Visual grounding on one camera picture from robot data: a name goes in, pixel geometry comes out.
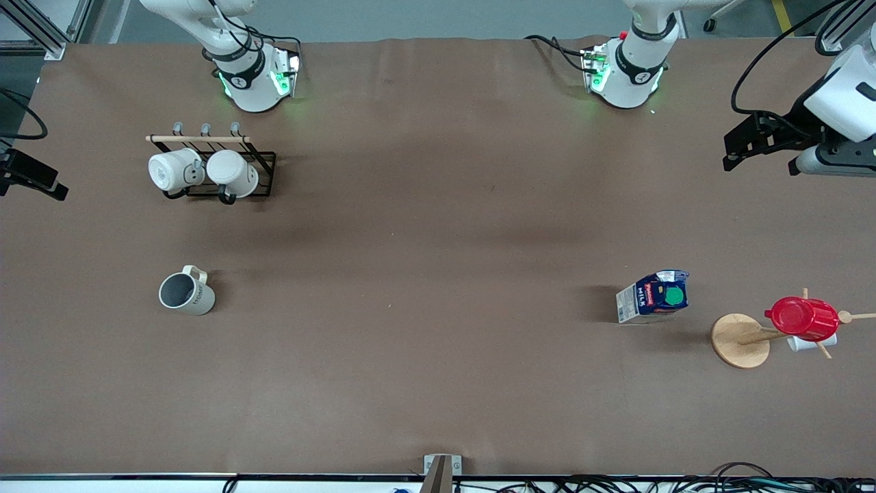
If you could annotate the blue milk carton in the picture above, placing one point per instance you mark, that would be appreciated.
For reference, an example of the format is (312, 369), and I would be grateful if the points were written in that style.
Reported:
(650, 298)

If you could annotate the white ceramic mug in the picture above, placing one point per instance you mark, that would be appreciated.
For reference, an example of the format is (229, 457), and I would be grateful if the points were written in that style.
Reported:
(231, 171)
(168, 171)

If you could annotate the black chair caster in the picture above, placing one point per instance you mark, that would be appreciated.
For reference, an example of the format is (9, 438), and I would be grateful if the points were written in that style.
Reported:
(710, 25)

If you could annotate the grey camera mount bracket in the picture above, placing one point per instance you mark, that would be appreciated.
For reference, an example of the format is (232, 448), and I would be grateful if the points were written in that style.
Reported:
(441, 472)

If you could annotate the red plastic cup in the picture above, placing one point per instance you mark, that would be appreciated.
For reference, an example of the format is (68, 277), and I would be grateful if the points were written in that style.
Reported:
(801, 318)

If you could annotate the small white cup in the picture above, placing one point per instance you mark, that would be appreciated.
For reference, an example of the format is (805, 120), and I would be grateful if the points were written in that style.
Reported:
(807, 344)

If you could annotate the aluminium frame profile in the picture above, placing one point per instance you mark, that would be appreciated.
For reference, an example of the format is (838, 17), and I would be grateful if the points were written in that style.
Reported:
(48, 34)
(831, 31)

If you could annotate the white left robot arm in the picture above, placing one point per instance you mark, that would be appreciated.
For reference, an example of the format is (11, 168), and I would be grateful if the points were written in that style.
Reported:
(633, 75)

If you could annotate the brown table cover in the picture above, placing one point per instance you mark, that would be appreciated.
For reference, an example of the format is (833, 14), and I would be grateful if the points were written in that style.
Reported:
(438, 239)

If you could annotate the cream mug with grey inside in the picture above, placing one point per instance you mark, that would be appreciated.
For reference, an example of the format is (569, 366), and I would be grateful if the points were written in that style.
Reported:
(198, 298)

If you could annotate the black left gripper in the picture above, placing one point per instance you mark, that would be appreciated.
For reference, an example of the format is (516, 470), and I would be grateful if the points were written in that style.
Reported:
(799, 122)

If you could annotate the wooden mug tree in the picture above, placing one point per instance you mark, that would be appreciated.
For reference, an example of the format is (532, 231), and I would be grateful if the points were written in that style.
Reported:
(739, 342)

